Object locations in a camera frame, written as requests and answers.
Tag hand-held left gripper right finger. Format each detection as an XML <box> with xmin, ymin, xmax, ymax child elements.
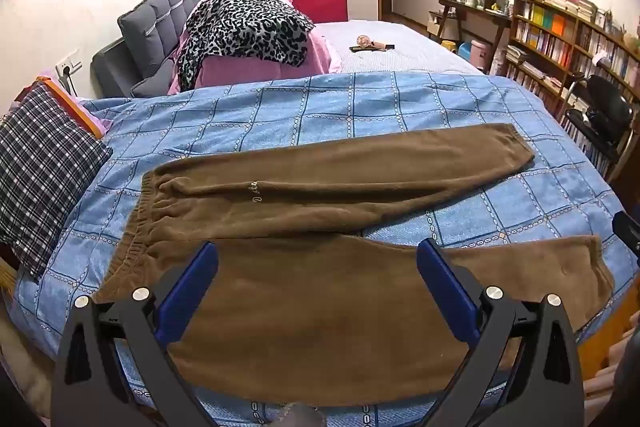
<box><xmin>417</xmin><ymin>238</ymin><xmax>586</xmax><ymax>427</ymax></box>

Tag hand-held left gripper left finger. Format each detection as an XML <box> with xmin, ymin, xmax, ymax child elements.
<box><xmin>50</xmin><ymin>241</ymin><xmax>221</xmax><ymax>427</ymax></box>

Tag brown fleece pants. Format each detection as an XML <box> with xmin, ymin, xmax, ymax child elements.
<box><xmin>92</xmin><ymin>123</ymin><xmax>616</xmax><ymax>408</ymax></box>

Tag person's right hand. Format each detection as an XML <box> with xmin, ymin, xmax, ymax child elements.
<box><xmin>584</xmin><ymin>311</ymin><xmax>640</xmax><ymax>414</ymax></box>

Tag black chair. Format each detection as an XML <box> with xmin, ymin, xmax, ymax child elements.
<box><xmin>557</xmin><ymin>74</ymin><xmax>638</xmax><ymax>180</ymax></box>

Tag dark plaid pillow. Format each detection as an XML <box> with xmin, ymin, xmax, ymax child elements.
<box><xmin>0</xmin><ymin>82</ymin><xmax>113</xmax><ymax>280</ymax></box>

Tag blue checked blanket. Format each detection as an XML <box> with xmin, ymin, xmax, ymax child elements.
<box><xmin>12</xmin><ymin>72</ymin><xmax>626</xmax><ymax>427</ymax></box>

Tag wooden bookshelf with books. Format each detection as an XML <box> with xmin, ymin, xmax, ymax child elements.
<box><xmin>502</xmin><ymin>0</ymin><xmax>640</xmax><ymax>178</ymax></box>

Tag orange trimmed cushion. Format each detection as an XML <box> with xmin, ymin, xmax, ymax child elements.
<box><xmin>35</xmin><ymin>76</ymin><xmax>106</xmax><ymax>140</ymax></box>

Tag pink quilt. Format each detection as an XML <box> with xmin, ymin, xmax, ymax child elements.
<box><xmin>167</xmin><ymin>0</ymin><xmax>343</xmax><ymax>95</ymax></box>

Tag pink plastic bin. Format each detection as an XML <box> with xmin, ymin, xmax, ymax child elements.
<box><xmin>470</xmin><ymin>39</ymin><xmax>496</xmax><ymax>72</ymax></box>

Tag light grey bedsheet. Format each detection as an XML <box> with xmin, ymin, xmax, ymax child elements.
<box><xmin>312</xmin><ymin>21</ymin><xmax>481</xmax><ymax>75</ymax></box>

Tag small handheld fan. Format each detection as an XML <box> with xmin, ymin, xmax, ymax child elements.
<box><xmin>356</xmin><ymin>35</ymin><xmax>396</xmax><ymax>50</ymax></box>

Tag leopard print blanket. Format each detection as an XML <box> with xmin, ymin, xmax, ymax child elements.
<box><xmin>176</xmin><ymin>0</ymin><xmax>316</xmax><ymax>92</ymax></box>

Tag grey tufted headboard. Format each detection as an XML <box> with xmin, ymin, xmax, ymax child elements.
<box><xmin>91</xmin><ymin>0</ymin><xmax>216</xmax><ymax>98</ymax></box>

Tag wooden desk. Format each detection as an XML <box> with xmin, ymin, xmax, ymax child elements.
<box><xmin>427</xmin><ymin>0</ymin><xmax>513</xmax><ymax>52</ymax></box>

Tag wall socket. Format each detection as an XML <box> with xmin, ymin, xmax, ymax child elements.
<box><xmin>55</xmin><ymin>49</ymin><xmax>83</xmax><ymax>78</ymax></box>

